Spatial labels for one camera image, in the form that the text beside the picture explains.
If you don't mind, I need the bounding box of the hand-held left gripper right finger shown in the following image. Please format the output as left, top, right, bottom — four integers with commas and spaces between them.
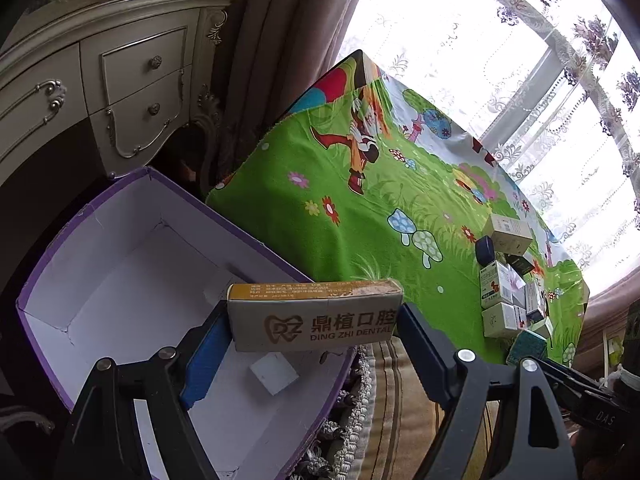
399, 302, 581, 480

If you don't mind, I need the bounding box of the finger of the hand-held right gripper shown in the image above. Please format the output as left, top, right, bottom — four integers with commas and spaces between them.
537, 357, 608, 401

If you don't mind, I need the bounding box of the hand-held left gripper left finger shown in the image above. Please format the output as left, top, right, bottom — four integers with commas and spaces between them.
52, 299, 236, 480

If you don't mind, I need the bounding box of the beige and yellow dental box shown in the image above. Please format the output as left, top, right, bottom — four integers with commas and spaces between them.
226, 279, 405, 353

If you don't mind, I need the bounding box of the purple cardboard box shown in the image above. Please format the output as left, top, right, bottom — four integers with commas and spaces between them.
15, 165, 358, 480

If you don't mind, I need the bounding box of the teal box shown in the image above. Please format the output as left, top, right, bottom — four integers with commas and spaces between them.
506, 330, 548, 366

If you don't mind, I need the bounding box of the small flat white box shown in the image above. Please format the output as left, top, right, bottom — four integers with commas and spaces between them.
249, 352, 299, 396

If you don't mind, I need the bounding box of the brown curtain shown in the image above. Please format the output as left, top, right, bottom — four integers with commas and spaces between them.
200, 0, 381, 201
575, 260, 640, 361

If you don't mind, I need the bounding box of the white box with green print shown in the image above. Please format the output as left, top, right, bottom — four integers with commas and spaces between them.
482, 302, 528, 338

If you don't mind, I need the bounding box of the tasselled fringe trim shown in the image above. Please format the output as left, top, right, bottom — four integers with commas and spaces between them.
295, 345, 376, 480

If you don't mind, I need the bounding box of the white box with green label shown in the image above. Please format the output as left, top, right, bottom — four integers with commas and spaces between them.
479, 261, 513, 308

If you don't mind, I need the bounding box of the small navy blue case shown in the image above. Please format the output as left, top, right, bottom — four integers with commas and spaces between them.
474, 236, 496, 266

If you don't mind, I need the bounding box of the black product box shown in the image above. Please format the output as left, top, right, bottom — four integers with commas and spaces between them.
505, 254, 536, 276

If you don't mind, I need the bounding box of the green cartoon printed cloth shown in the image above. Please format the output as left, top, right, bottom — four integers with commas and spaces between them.
205, 50, 591, 366

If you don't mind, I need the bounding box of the beige cardboard box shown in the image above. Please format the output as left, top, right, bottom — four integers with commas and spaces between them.
482, 213, 534, 256

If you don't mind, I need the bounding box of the cream carved dresser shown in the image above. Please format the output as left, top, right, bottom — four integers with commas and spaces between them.
0, 0, 243, 186

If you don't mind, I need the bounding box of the white lace curtain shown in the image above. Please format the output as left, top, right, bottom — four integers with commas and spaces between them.
340, 0, 640, 281

